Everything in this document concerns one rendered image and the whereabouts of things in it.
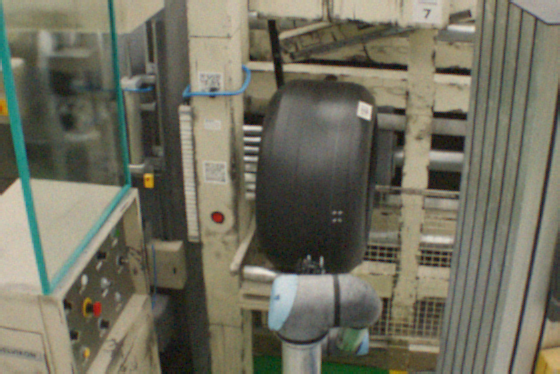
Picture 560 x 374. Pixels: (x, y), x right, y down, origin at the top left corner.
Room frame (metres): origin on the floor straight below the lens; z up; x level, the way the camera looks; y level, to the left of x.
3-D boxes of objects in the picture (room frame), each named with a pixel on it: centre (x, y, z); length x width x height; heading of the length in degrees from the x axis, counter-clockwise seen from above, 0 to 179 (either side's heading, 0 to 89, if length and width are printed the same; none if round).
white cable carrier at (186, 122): (2.18, 0.25, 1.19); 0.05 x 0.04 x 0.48; 168
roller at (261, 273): (2.01, -0.07, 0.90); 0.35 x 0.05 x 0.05; 78
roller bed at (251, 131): (2.57, 0.04, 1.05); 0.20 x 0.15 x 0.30; 78
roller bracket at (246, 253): (2.19, 0.08, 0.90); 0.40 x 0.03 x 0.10; 168
